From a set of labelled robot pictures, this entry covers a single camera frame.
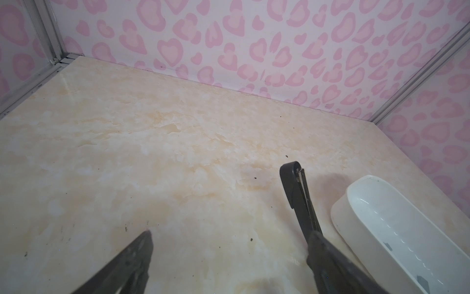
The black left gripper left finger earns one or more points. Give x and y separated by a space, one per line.
127 273

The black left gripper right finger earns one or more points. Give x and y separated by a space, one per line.
334 273

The grey staple strip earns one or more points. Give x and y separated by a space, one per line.
424 283
388 246

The white plastic tray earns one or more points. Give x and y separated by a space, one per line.
372 212

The aluminium frame corner post right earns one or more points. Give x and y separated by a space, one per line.
439 60

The aluminium frame corner post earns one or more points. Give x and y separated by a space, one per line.
46 26
439 60

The aluminium frame corner post left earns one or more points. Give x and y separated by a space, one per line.
46 26

